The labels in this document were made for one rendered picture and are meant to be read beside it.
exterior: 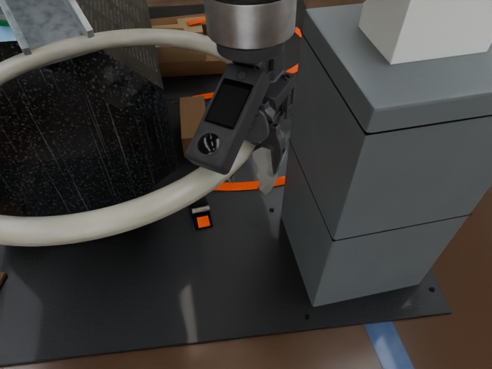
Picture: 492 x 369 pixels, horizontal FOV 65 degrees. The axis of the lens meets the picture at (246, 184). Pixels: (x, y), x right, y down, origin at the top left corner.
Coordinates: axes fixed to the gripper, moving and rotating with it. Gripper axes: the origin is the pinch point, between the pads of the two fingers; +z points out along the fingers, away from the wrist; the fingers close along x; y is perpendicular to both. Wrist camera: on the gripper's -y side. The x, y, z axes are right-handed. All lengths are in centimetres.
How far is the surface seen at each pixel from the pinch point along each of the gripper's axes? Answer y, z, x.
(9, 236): -23.0, -7.5, 14.0
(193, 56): 130, 62, 101
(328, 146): 39.2, 21.9, -1.2
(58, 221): -19.9, -8.3, 10.3
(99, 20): 47, 7, 72
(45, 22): 15, -8, 51
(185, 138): 73, 67, 69
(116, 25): 53, 11, 72
